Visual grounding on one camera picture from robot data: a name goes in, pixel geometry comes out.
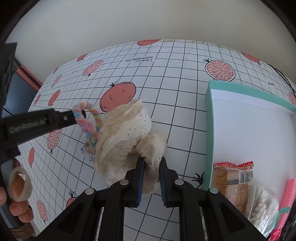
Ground pink hair claw clip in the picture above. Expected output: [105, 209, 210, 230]
[268, 228, 284, 241]

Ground person's left hand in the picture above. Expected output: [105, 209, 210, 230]
[0, 159, 34, 223]

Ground pink hair roller clip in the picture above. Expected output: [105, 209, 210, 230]
[276, 178, 296, 232]

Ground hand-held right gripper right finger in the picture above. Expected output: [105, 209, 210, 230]
[159, 157, 266, 241]

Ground beige finger band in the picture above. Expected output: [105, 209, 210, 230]
[9, 167, 32, 202]

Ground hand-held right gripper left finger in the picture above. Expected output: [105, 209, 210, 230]
[50, 156, 146, 241]

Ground black cable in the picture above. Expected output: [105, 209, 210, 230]
[266, 62, 296, 93]

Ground pastel rainbow pipe cleaner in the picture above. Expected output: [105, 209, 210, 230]
[72, 102, 102, 154]

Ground blue pink-edged panel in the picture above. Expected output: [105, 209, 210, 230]
[2, 61, 43, 116]

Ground brown woven band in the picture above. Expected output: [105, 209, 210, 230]
[9, 222, 35, 240]

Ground white tray teal rim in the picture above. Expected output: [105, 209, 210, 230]
[201, 80, 296, 241]

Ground bag of cotton swabs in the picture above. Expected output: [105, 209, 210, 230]
[245, 178, 280, 238]

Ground cream lace scrunchie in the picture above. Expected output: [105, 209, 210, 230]
[94, 98, 167, 197]

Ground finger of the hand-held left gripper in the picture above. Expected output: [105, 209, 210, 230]
[47, 109, 87, 131]

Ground brown snack packet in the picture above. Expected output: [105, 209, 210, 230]
[212, 161, 254, 215]

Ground green translucent hair clip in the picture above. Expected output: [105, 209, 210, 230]
[275, 206, 292, 223]

